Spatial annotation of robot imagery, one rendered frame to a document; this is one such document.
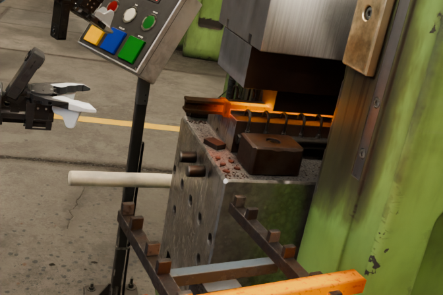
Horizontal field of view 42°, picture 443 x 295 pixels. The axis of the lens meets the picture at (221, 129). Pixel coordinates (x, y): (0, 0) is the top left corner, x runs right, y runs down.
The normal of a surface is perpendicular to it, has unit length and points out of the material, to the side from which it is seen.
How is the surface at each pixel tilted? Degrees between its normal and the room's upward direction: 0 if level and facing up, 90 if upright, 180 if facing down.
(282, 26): 90
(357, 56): 90
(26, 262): 0
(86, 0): 90
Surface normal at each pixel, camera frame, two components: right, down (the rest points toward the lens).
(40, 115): 0.29, 0.37
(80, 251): 0.18, -0.93
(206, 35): 0.05, 0.34
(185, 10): 0.66, 0.36
